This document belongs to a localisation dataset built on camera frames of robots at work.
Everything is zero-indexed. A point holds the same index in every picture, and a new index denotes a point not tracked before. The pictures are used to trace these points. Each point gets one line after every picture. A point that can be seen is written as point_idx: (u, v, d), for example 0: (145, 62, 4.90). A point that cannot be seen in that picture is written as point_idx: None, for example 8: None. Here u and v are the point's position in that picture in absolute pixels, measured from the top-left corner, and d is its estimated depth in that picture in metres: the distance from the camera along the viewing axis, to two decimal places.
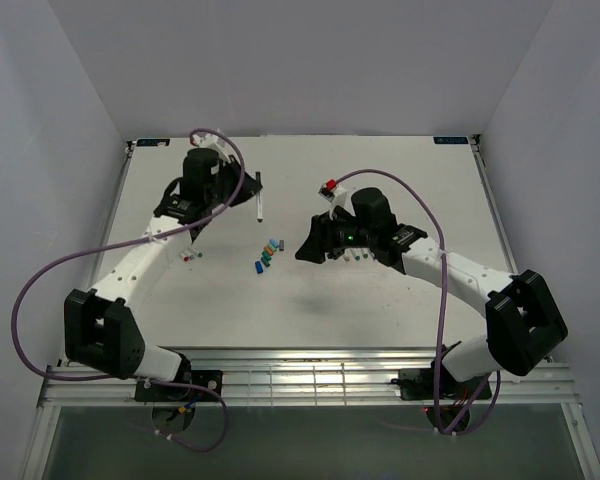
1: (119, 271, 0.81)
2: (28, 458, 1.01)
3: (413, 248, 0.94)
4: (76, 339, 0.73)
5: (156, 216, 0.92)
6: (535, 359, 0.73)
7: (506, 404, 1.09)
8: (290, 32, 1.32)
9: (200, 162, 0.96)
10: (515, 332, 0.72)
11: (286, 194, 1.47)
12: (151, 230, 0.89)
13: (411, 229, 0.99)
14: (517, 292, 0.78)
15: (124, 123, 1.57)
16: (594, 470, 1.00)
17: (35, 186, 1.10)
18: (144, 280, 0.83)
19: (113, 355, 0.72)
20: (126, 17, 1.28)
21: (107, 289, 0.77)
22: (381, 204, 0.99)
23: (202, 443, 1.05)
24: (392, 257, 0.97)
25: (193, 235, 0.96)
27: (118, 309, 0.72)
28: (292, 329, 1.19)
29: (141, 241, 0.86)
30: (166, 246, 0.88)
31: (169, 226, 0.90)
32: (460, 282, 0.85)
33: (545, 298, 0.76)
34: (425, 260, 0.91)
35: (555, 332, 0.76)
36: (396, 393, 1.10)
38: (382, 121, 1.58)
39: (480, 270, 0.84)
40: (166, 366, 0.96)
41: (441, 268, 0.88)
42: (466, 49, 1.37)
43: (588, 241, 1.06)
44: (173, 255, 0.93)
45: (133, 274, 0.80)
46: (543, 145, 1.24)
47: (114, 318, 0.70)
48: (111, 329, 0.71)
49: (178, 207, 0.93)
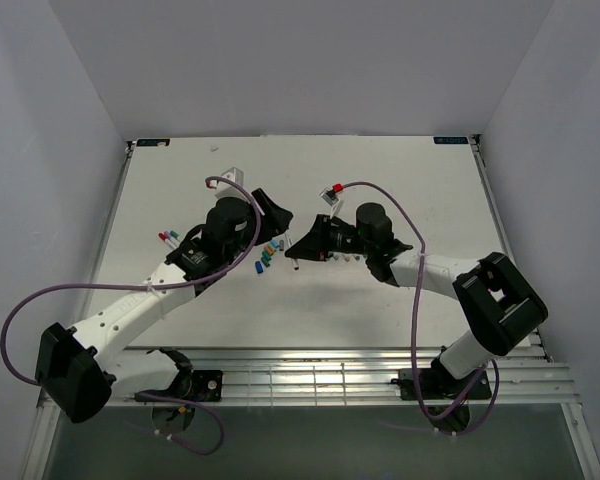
1: (105, 316, 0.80)
2: (29, 458, 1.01)
3: (399, 258, 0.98)
4: (44, 370, 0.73)
5: (166, 262, 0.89)
6: (514, 333, 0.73)
7: (506, 404, 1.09)
8: (290, 31, 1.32)
9: (225, 218, 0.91)
10: (485, 307, 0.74)
11: (286, 194, 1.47)
12: (152, 279, 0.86)
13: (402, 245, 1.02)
14: (489, 276, 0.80)
15: (125, 123, 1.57)
16: (594, 470, 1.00)
17: (35, 187, 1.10)
18: (128, 329, 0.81)
19: (73, 400, 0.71)
20: (126, 17, 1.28)
21: (84, 334, 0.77)
22: (385, 225, 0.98)
23: (202, 444, 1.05)
24: (384, 274, 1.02)
25: (198, 288, 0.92)
27: (87, 360, 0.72)
28: (292, 329, 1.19)
29: (137, 289, 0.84)
30: (163, 299, 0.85)
31: (174, 278, 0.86)
32: (434, 273, 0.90)
33: (516, 277, 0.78)
34: (408, 264, 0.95)
35: (532, 308, 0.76)
36: (396, 393, 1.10)
38: (382, 121, 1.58)
39: (452, 260, 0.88)
40: (158, 378, 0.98)
41: (418, 267, 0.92)
42: (466, 50, 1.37)
43: (588, 241, 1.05)
44: (168, 308, 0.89)
45: (116, 324, 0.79)
46: (543, 147, 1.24)
47: (81, 367, 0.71)
48: (77, 377, 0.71)
49: (192, 258, 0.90)
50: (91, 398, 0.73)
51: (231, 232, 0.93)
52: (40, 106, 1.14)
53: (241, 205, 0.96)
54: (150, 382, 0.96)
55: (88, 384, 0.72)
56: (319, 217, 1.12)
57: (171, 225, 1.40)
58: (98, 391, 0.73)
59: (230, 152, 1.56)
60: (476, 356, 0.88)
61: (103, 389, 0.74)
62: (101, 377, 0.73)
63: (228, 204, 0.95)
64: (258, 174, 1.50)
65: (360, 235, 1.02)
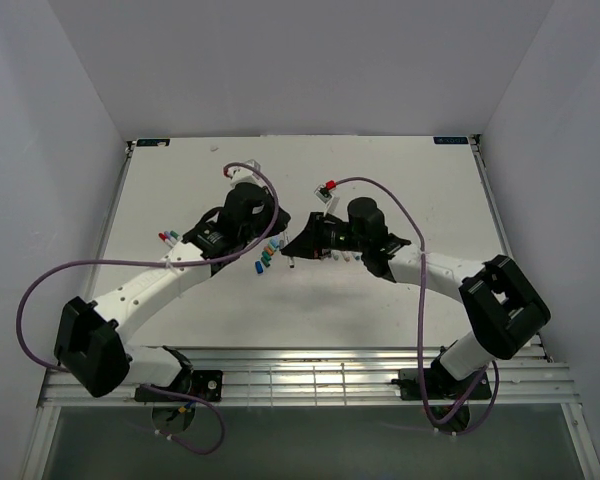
1: (126, 290, 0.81)
2: (29, 458, 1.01)
3: (398, 254, 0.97)
4: (65, 344, 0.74)
5: (183, 241, 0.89)
6: (518, 338, 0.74)
7: (506, 404, 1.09)
8: (290, 32, 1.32)
9: (244, 199, 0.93)
10: (492, 313, 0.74)
11: (285, 194, 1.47)
12: (170, 256, 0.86)
13: (397, 239, 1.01)
14: (493, 278, 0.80)
15: (125, 124, 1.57)
16: (594, 470, 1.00)
17: (35, 186, 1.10)
18: (147, 305, 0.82)
19: (92, 374, 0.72)
20: (126, 17, 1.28)
21: (104, 306, 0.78)
22: (377, 217, 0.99)
23: (201, 444, 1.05)
24: (381, 269, 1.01)
25: (213, 270, 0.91)
27: (107, 332, 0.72)
28: (292, 329, 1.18)
29: (156, 265, 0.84)
30: (181, 277, 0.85)
31: (191, 255, 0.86)
32: (437, 274, 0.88)
33: (520, 281, 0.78)
34: (408, 262, 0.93)
35: (536, 313, 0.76)
36: (396, 393, 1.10)
38: (382, 122, 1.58)
39: (455, 262, 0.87)
40: (160, 374, 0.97)
41: (420, 266, 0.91)
42: (466, 50, 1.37)
43: (588, 241, 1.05)
44: (184, 287, 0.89)
45: (136, 298, 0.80)
46: (543, 147, 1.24)
47: (102, 339, 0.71)
48: (97, 352, 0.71)
49: (209, 238, 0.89)
50: (110, 375, 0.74)
51: (247, 214, 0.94)
52: (40, 105, 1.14)
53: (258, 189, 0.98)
54: (156, 376, 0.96)
55: (106, 359, 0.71)
56: (315, 215, 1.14)
57: (171, 225, 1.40)
58: (116, 366, 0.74)
59: (229, 152, 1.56)
60: (478, 357, 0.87)
61: (121, 364, 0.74)
62: (120, 351, 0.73)
63: (245, 187, 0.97)
64: None
65: (354, 231, 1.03)
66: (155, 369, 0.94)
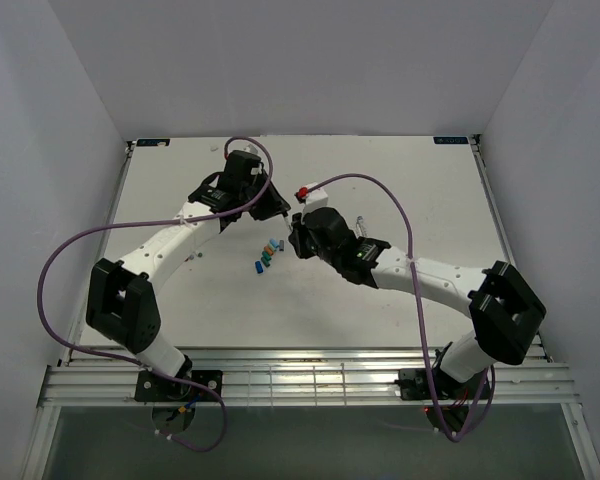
1: (147, 247, 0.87)
2: (29, 458, 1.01)
3: (380, 261, 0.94)
4: (97, 304, 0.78)
5: (190, 202, 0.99)
6: (527, 346, 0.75)
7: (507, 404, 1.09)
8: (290, 32, 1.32)
9: (243, 160, 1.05)
10: (504, 329, 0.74)
11: (286, 194, 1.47)
12: (182, 214, 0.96)
13: (372, 242, 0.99)
14: (492, 284, 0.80)
15: (125, 123, 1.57)
16: (594, 470, 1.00)
17: (35, 186, 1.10)
18: (168, 260, 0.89)
19: (128, 327, 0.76)
20: (127, 17, 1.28)
21: (131, 262, 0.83)
22: (338, 225, 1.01)
23: (202, 443, 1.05)
24: (361, 275, 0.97)
25: (221, 225, 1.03)
27: (141, 284, 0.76)
28: (292, 329, 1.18)
29: (171, 223, 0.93)
30: (195, 232, 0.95)
31: (200, 212, 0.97)
32: (433, 286, 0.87)
33: (521, 285, 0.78)
34: (395, 271, 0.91)
35: (535, 314, 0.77)
36: (396, 393, 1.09)
38: (382, 122, 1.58)
39: (452, 272, 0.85)
40: (170, 362, 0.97)
41: (411, 276, 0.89)
42: (467, 50, 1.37)
43: (587, 241, 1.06)
44: (198, 243, 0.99)
45: (159, 252, 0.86)
46: (543, 147, 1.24)
47: (137, 290, 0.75)
48: (131, 302, 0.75)
49: (213, 196, 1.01)
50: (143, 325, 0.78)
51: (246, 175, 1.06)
52: (40, 105, 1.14)
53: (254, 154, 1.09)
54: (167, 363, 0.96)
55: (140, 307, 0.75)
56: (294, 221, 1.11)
57: None
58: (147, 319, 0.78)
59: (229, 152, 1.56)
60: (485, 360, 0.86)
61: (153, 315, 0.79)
62: (152, 301, 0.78)
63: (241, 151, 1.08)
64: None
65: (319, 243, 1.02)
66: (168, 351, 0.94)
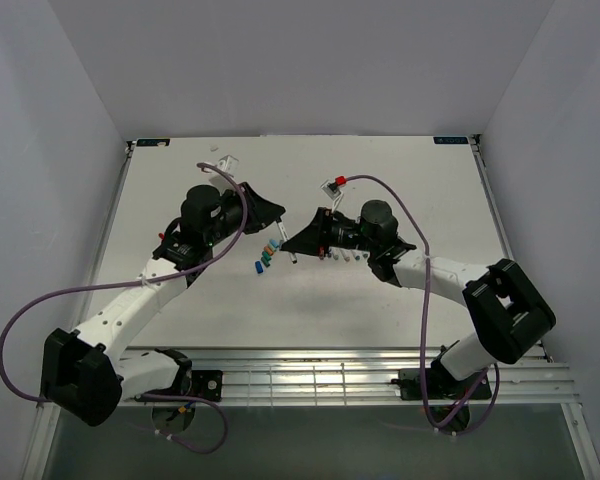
1: (106, 314, 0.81)
2: (29, 458, 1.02)
3: (403, 258, 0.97)
4: (50, 379, 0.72)
5: (154, 258, 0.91)
6: (523, 342, 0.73)
7: (507, 404, 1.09)
8: (290, 32, 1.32)
9: (199, 207, 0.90)
10: (496, 318, 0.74)
11: (286, 193, 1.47)
12: (145, 273, 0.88)
13: (406, 244, 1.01)
14: (498, 282, 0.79)
15: (125, 123, 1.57)
16: (594, 470, 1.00)
17: (34, 187, 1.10)
18: (129, 326, 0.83)
19: (84, 403, 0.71)
20: (126, 17, 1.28)
21: (89, 334, 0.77)
22: (389, 224, 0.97)
23: (202, 443, 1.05)
24: (386, 272, 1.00)
25: (189, 279, 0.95)
27: (97, 358, 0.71)
28: (292, 330, 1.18)
29: (132, 284, 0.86)
30: (159, 292, 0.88)
31: (164, 270, 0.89)
32: (443, 279, 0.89)
33: (525, 285, 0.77)
34: (412, 267, 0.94)
35: (540, 317, 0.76)
36: (396, 393, 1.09)
38: (382, 122, 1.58)
39: (460, 265, 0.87)
40: (161, 377, 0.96)
41: (425, 271, 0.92)
42: (466, 50, 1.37)
43: (588, 241, 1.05)
44: (164, 298, 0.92)
45: (119, 320, 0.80)
46: (543, 147, 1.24)
47: (93, 365, 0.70)
48: (89, 378, 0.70)
49: (178, 251, 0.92)
50: (102, 395, 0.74)
51: (207, 220, 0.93)
52: (40, 105, 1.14)
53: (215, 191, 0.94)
54: (154, 381, 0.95)
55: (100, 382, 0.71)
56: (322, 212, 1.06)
57: None
58: (107, 389, 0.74)
59: (229, 152, 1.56)
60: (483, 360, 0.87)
61: (111, 385, 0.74)
62: (110, 373, 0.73)
63: (201, 191, 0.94)
64: (258, 174, 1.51)
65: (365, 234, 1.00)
66: (153, 374, 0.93)
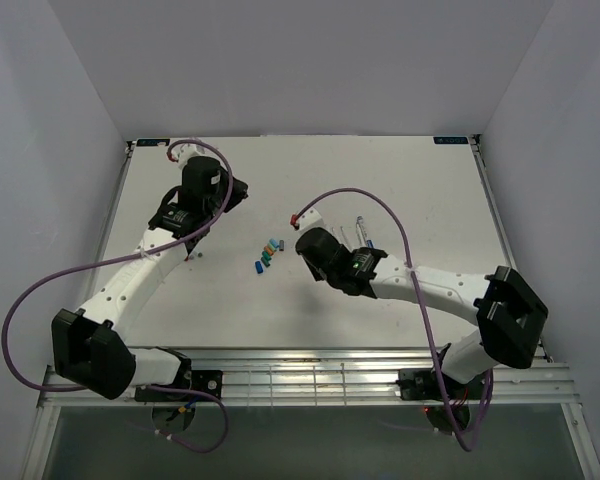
1: (109, 290, 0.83)
2: (29, 458, 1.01)
3: (379, 272, 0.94)
4: (64, 358, 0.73)
5: (151, 229, 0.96)
6: (533, 347, 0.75)
7: (506, 404, 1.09)
8: (290, 31, 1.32)
9: (201, 172, 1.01)
10: (510, 331, 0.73)
11: (286, 194, 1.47)
12: (143, 245, 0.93)
13: (368, 251, 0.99)
14: (495, 289, 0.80)
15: (126, 123, 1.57)
16: (594, 470, 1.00)
17: (34, 186, 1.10)
18: (133, 300, 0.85)
19: (100, 378, 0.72)
20: (127, 17, 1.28)
21: (95, 311, 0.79)
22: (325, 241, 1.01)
23: (202, 443, 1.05)
24: (359, 285, 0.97)
25: (188, 246, 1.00)
27: (105, 335, 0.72)
28: (291, 329, 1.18)
29: (132, 258, 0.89)
30: (159, 263, 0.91)
31: (162, 239, 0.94)
32: (437, 295, 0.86)
33: (523, 287, 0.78)
34: (395, 281, 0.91)
35: (539, 316, 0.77)
36: (396, 393, 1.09)
38: (382, 122, 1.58)
39: (455, 279, 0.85)
40: (162, 373, 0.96)
41: (413, 286, 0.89)
42: (466, 50, 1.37)
43: (588, 241, 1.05)
44: (166, 270, 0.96)
45: (123, 294, 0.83)
46: (543, 147, 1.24)
47: (102, 342, 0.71)
48: (101, 355, 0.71)
49: (174, 218, 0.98)
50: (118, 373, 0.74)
51: (207, 186, 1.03)
52: (40, 105, 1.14)
53: (212, 162, 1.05)
54: (156, 377, 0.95)
55: (111, 358, 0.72)
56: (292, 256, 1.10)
57: None
58: (123, 364, 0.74)
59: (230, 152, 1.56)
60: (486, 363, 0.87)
61: (125, 361, 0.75)
62: (122, 348, 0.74)
63: (198, 161, 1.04)
64: (257, 174, 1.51)
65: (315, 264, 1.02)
66: (153, 370, 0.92)
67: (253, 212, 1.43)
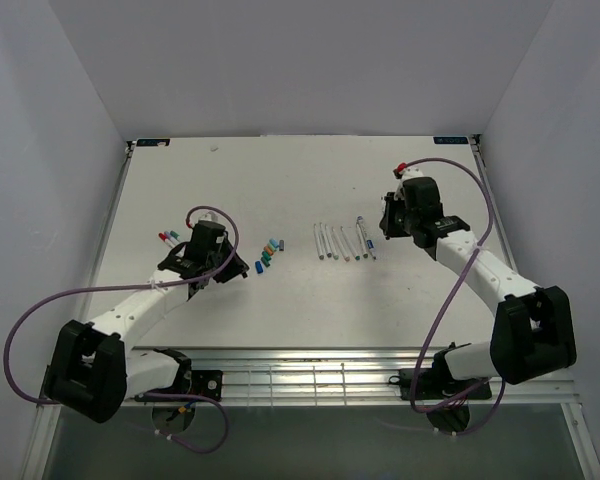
1: (119, 309, 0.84)
2: (29, 458, 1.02)
3: (451, 236, 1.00)
4: (60, 371, 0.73)
5: (159, 269, 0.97)
6: (533, 370, 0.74)
7: (507, 404, 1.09)
8: (290, 31, 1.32)
9: (211, 228, 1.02)
10: (520, 343, 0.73)
11: (285, 194, 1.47)
12: (153, 278, 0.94)
13: (454, 219, 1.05)
14: (538, 305, 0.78)
15: (126, 123, 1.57)
16: (593, 469, 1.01)
17: (34, 186, 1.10)
18: (139, 324, 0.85)
19: (92, 396, 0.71)
20: (126, 16, 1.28)
21: (103, 324, 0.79)
22: (429, 191, 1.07)
23: (202, 443, 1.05)
24: (427, 240, 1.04)
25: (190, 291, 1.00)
27: (111, 345, 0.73)
28: (291, 329, 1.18)
29: (142, 287, 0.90)
30: (167, 295, 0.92)
31: (171, 276, 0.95)
32: (482, 277, 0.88)
33: (563, 318, 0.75)
34: (457, 249, 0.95)
35: (564, 354, 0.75)
36: (396, 393, 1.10)
38: (382, 121, 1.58)
39: (505, 272, 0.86)
40: (162, 375, 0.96)
41: (468, 258, 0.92)
42: (467, 49, 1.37)
43: (587, 240, 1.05)
44: (169, 306, 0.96)
45: (131, 313, 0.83)
46: (544, 147, 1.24)
47: (107, 351, 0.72)
48: (101, 366, 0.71)
49: (181, 263, 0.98)
50: (112, 393, 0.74)
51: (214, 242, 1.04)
52: (39, 105, 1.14)
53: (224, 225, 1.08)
54: (155, 382, 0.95)
55: (108, 372, 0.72)
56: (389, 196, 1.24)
57: (171, 225, 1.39)
58: (117, 386, 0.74)
59: (230, 152, 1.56)
60: (486, 367, 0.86)
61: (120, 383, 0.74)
62: (121, 368, 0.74)
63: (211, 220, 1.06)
64: (257, 175, 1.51)
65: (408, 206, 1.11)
66: (154, 373, 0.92)
67: (253, 212, 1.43)
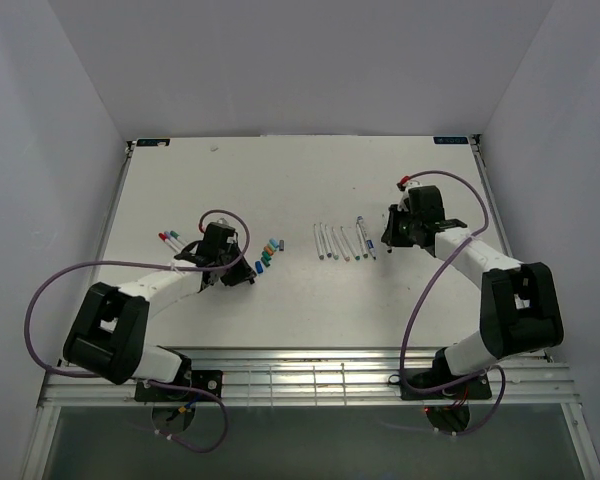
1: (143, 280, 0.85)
2: (28, 458, 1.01)
3: (446, 232, 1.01)
4: (82, 330, 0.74)
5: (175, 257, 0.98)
6: (515, 342, 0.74)
7: (507, 404, 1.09)
8: (291, 31, 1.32)
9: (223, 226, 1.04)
10: (504, 310, 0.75)
11: (285, 194, 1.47)
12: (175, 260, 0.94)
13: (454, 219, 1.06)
14: (525, 282, 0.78)
15: (126, 123, 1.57)
16: (594, 469, 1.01)
17: (34, 186, 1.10)
18: (159, 299, 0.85)
19: (112, 357, 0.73)
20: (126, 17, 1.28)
21: (129, 288, 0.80)
22: (430, 194, 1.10)
23: (202, 443, 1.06)
24: (427, 239, 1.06)
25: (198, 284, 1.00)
27: (135, 308, 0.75)
28: (291, 329, 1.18)
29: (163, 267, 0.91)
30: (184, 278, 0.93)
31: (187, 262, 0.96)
32: (472, 260, 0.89)
33: (546, 292, 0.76)
34: (452, 239, 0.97)
35: (548, 328, 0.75)
36: (396, 393, 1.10)
38: (382, 122, 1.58)
39: (493, 254, 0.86)
40: (164, 370, 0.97)
41: (460, 244, 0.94)
42: (467, 50, 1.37)
43: (587, 240, 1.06)
44: (183, 293, 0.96)
45: (154, 284, 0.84)
46: (543, 147, 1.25)
47: (130, 314, 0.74)
48: (123, 325, 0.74)
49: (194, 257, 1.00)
50: (128, 359, 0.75)
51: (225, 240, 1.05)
52: (39, 104, 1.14)
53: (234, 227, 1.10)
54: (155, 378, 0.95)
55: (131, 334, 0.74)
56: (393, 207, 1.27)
57: (171, 225, 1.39)
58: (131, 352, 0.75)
59: (229, 152, 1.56)
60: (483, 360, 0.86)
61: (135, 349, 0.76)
62: (139, 333, 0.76)
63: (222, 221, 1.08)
64: (257, 175, 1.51)
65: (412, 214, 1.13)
66: (154, 368, 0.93)
67: (253, 212, 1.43)
